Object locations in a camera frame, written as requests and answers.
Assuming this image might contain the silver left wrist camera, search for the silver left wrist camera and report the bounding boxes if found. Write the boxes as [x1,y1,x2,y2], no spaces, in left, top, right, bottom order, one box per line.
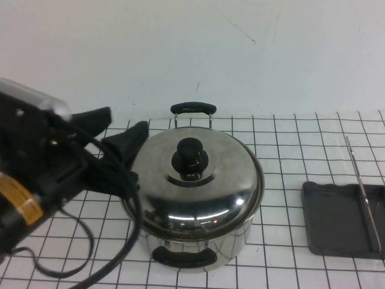
[0,77,72,119]

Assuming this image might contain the thin black cable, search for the thin black cable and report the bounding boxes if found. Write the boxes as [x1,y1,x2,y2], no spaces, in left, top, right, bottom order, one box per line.
[11,204,94,276]

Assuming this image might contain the thick black camera cable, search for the thick black camera cable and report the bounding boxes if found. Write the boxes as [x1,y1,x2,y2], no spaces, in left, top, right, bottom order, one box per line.
[49,116,142,289]

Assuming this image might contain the white black grid tablecloth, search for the white black grid tablecloth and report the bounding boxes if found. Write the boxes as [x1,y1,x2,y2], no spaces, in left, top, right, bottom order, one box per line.
[0,110,385,289]

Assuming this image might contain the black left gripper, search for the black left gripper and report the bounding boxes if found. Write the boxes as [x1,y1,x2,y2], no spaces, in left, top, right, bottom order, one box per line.
[0,90,112,196]

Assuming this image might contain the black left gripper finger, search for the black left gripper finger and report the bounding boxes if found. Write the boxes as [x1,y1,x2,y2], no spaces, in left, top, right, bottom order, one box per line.
[87,120,150,196]

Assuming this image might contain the stainless steel pot black handles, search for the stainless steel pot black handles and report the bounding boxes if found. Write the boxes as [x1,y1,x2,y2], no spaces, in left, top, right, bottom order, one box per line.
[120,101,266,274]

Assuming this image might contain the grey tray wire lid rack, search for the grey tray wire lid rack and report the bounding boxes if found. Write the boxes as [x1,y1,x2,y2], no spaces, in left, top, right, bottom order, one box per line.
[301,135,385,259]

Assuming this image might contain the stainless steel lid black knob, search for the stainless steel lid black knob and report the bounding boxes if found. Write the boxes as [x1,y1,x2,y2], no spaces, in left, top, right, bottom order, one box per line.
[129,126,262,238]

